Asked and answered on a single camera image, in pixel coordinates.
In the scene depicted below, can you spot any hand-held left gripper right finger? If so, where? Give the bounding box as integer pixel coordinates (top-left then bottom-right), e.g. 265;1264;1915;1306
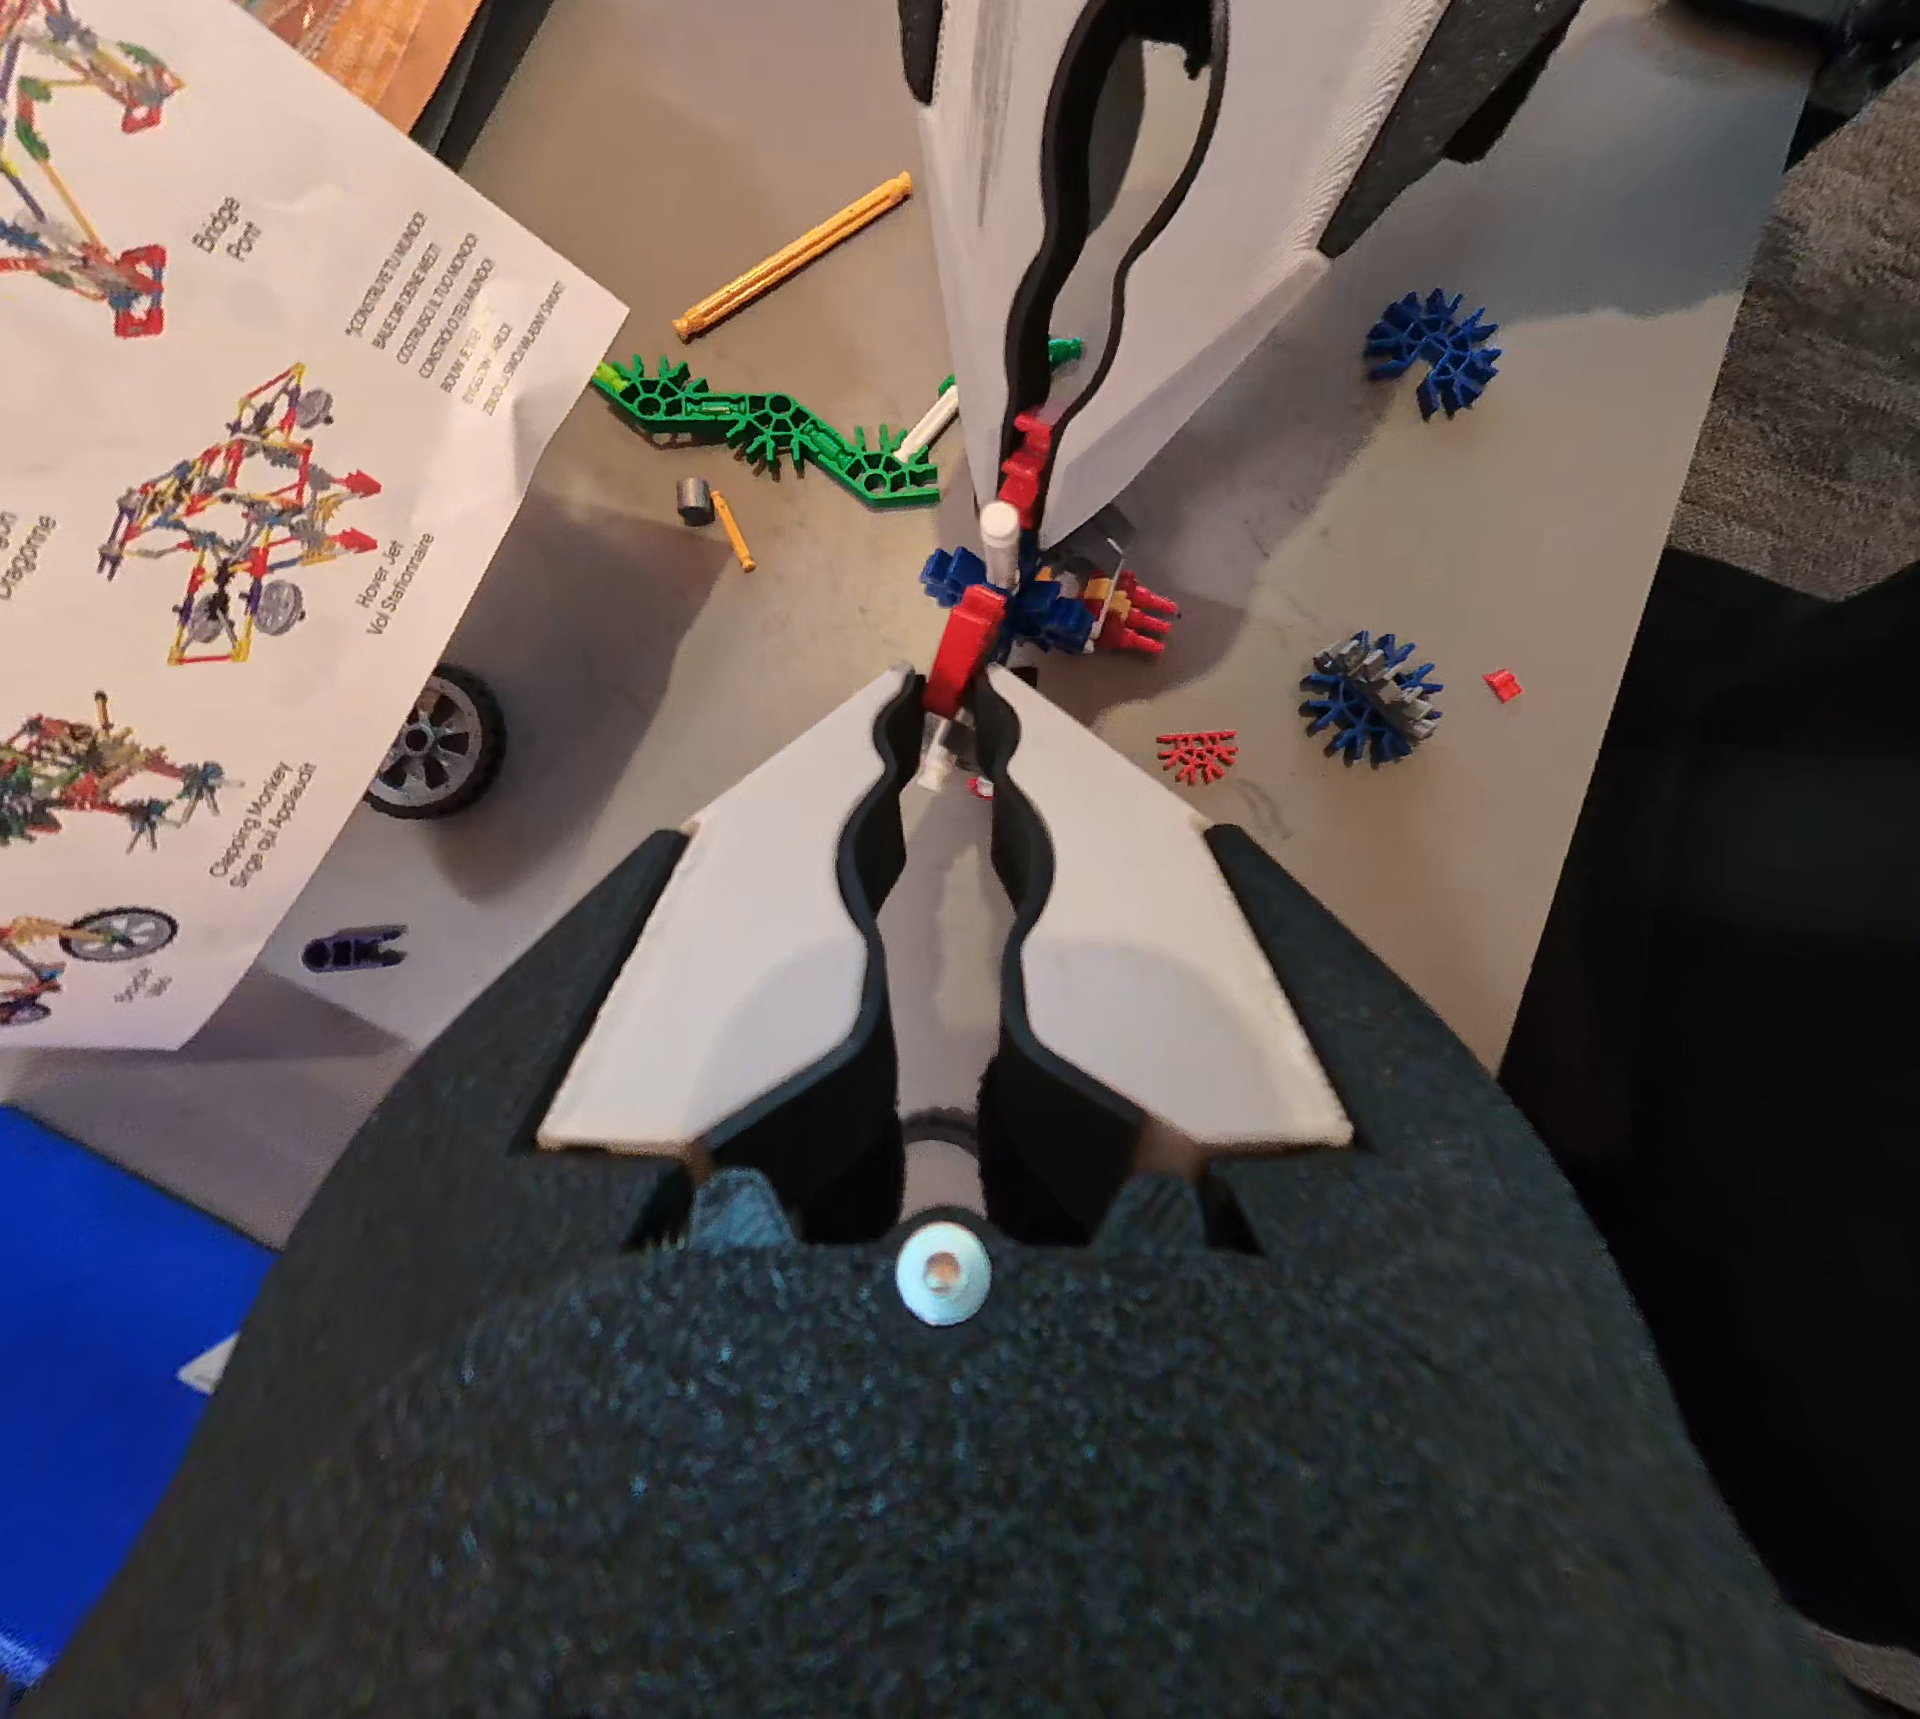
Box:
973;666;1356;1176

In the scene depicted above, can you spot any large blue plastic bin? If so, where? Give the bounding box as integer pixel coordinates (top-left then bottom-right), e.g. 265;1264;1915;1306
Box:
0;1104;279;1692

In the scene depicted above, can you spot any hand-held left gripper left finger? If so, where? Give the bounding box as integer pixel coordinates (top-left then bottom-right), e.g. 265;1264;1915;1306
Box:
536;666;924;1158

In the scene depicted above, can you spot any grey wheel with black tyre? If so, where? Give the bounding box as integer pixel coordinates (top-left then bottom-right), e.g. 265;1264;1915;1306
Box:
363;664;510;824

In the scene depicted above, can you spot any toy instruction booklet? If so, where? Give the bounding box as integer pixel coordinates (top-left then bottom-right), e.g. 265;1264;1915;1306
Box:
0;0;632;1054

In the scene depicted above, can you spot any green connector chain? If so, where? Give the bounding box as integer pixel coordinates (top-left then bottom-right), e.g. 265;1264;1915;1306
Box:
588;336;1086;510

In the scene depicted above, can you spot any blue red toy model core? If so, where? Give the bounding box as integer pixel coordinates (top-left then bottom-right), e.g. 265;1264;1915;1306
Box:
918;406;1097;720

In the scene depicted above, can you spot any blue grey snowflake connector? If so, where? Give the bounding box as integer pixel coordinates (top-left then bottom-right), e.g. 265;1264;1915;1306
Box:
1296;632;1446;768

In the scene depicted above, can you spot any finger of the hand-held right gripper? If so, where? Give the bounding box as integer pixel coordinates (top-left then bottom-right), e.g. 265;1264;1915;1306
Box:
1041;0;1559;544
911;0;1172;528

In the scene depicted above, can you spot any small black tyre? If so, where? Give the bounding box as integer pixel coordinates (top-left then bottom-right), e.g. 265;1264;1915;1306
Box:
896;1104;984;1218

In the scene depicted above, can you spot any long yellow rod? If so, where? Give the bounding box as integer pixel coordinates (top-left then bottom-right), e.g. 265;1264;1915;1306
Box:
672;172;918;344

